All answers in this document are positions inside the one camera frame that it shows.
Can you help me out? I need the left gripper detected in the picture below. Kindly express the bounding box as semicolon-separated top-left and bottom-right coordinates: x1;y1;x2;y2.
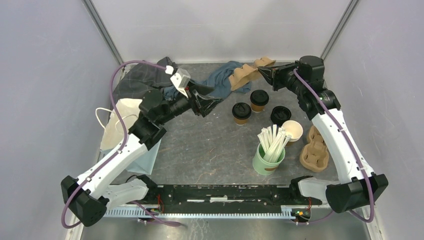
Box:
157;80;224;125

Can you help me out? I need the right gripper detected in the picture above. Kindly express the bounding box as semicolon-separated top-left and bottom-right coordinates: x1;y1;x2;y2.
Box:
258;60;306;96

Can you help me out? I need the black plastic cup lid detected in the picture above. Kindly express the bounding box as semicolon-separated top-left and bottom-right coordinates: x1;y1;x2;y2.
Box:
249;89;270;107

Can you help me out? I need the brown paper coffee cup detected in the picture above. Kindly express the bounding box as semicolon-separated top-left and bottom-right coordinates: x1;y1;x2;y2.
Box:
250;103;265;113

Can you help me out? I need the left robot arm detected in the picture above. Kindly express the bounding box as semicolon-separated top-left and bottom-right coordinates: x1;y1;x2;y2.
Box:
60;82;223;229

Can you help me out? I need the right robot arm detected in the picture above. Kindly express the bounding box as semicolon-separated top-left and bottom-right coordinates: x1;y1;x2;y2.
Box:
258;55;389;222

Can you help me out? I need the blue-grey cloth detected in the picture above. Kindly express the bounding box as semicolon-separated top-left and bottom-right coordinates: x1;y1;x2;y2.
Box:
161;61;252;100

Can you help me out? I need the stack of black lids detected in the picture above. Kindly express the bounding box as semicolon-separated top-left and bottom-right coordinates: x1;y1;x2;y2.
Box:
270;105;292;127

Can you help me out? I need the stack of paper cups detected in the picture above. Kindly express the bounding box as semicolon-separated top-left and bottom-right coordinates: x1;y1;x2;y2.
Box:
282;120;304;146

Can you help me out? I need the grey checked cloth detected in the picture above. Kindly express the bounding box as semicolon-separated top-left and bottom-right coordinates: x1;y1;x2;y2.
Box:
112;63;174;102

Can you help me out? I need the bundle of wrapped straws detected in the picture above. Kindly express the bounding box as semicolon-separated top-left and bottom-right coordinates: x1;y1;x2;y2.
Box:
257;124;293;163

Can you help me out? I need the green cup holding straws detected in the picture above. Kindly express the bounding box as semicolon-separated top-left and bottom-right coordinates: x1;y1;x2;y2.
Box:
252;143;286;176

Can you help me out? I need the brown pulp cup carrier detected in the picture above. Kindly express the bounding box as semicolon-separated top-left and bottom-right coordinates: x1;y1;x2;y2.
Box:
299;125;330;173

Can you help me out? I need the light blue paper bag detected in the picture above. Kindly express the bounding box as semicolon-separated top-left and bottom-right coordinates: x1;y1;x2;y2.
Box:
95;97;163;176

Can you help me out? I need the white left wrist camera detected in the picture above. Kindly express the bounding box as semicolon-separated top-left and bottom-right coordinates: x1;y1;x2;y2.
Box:
165;65;191;99

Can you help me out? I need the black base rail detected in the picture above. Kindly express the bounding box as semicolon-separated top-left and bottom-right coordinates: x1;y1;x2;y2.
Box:
138;184;322;214

